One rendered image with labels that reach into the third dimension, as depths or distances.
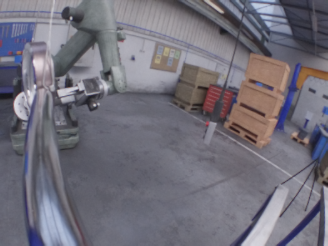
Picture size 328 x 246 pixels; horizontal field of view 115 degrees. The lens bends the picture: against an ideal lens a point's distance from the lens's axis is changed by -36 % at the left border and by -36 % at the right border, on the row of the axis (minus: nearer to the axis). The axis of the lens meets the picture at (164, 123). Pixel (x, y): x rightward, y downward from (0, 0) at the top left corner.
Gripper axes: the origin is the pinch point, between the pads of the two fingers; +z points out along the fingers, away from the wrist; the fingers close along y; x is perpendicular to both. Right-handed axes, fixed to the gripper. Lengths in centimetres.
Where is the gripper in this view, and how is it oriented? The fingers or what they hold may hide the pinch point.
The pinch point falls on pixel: (59, 97)
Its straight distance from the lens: 120.1
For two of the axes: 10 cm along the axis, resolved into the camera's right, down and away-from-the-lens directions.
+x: 4.0, 9.1, 0.6
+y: 7.4, -2.9, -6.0
